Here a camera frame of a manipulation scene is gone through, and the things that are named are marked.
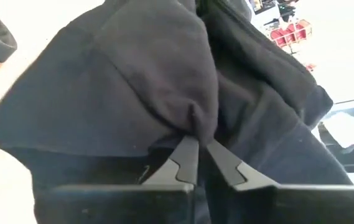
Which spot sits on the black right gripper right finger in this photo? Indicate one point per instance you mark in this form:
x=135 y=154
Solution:
x=226 y=165

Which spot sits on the dark fabric garment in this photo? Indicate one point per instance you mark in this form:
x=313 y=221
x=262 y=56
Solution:
x=139 y=93

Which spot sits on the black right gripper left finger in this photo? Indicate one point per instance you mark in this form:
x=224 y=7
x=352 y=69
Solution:
x=183 y=165

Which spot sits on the small red object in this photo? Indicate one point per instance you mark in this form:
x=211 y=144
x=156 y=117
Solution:
x=310 y=67

